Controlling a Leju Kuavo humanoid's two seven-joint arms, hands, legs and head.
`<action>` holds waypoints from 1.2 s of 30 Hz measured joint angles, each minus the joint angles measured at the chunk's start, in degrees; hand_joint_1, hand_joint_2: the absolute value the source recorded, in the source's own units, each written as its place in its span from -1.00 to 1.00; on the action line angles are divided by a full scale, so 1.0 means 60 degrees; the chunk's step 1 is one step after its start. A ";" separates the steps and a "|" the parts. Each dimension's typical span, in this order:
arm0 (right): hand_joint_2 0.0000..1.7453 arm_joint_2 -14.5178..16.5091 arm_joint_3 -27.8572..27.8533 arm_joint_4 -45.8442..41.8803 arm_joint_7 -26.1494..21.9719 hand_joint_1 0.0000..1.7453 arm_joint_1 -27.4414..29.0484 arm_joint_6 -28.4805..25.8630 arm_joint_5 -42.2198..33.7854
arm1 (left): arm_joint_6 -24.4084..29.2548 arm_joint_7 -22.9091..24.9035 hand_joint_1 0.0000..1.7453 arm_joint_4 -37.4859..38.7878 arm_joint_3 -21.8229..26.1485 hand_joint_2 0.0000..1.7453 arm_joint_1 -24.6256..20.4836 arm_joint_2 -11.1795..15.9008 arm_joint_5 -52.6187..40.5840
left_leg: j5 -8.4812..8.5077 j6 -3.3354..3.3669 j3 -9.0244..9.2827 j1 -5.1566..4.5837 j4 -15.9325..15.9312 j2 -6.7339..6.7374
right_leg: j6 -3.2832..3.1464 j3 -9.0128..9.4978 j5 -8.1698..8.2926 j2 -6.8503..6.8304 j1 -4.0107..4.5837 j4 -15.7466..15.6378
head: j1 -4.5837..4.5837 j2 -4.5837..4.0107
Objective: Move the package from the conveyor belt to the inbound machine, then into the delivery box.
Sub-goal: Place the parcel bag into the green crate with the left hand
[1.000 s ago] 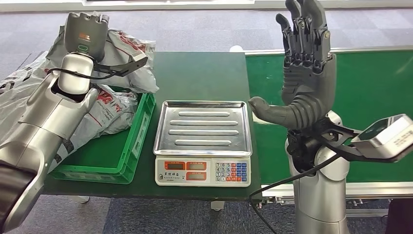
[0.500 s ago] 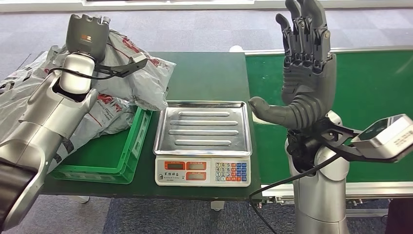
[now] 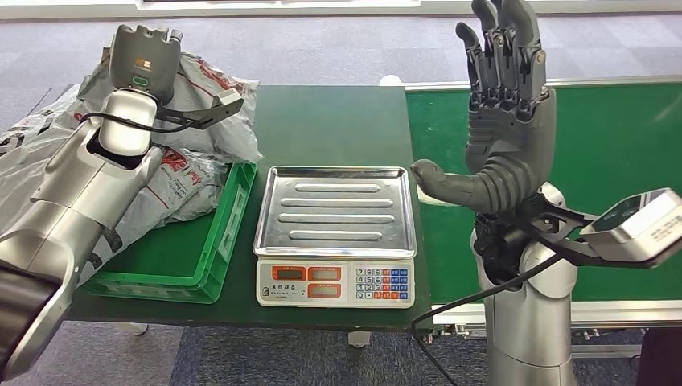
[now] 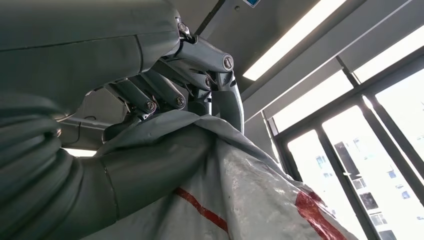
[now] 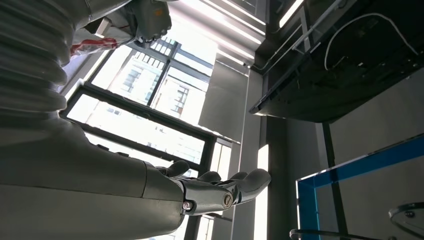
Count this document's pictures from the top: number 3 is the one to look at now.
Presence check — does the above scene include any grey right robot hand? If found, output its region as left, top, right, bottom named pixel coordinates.
left=410, top=0, right=558, bottom=216

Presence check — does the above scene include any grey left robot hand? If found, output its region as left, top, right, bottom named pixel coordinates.
left=109, top=23, right=184, bottom=105

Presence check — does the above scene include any small grey courier package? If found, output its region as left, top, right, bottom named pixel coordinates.
left=76, top=47, right=263, bottom=165

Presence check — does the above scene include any green conveyor belt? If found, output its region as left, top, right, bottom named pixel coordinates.
left=402, top=75, right=682, bottom=360

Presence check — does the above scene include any white package with QR labels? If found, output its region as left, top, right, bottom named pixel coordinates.
left=0, top=84, right=102, bottom=161

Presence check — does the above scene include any large white package black logo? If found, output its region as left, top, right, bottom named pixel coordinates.
left=0, top=143, right=230, bottom=289

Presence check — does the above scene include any white electronic scale steel tray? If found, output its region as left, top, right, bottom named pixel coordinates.
left=253, top=165, right=418, bottom=310

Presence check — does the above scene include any green plastic crate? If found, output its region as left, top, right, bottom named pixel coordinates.
left=82, top=162, right=258, bottom=305

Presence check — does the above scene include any black case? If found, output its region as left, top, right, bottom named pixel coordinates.
left=636, top=329, right=682, bottom=386

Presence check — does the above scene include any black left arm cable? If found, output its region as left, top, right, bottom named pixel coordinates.
left=78, top=110, right=195, bottom=134

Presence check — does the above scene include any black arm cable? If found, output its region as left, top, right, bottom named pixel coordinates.
left=410, top=253, right=566, bottom=386
left=78, top=110, right=195, bottom=134

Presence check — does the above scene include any black left camera bracket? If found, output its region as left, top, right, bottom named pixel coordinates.
left=154, top=92, right=245, bottom=133

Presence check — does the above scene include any black camera bracket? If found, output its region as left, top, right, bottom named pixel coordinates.
left=474, top=194, right=682, bottom=270
left=154, top=92, right=245, bottom=133

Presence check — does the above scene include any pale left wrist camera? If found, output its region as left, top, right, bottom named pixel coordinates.
left=216, top=88, right=245, bottom=108

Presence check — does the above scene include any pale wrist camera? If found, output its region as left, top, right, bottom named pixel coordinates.
left=579, top=187, right=682, bottom=263
left=216, top=88, right=245, bottom=108

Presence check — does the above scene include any black right camera bracket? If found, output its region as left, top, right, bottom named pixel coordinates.
left=474, top=194, right=682, bottom=270

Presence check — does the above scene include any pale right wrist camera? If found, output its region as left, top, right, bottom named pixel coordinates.
left=579, top=187, right=682, bottom=263

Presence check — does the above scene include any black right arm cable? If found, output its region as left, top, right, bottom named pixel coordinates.
left=410, top=253, right=566, bottom=386

